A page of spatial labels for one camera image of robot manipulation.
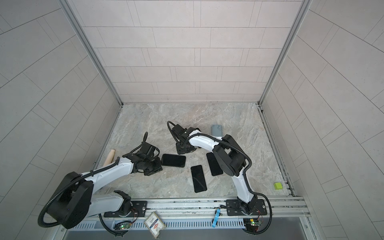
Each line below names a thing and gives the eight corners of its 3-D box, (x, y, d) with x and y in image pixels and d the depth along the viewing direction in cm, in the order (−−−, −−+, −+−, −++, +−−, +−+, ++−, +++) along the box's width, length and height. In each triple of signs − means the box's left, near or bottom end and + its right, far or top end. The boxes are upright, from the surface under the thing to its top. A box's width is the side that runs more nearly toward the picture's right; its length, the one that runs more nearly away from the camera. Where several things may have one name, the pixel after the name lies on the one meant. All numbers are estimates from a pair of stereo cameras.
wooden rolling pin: (105, 166, 87) (103, 164, 84) (111, 151, 92) (109, 149, 90) (110, 166, 87) (107, 164, 84) (115, 151, 92) (113, 149, 90)
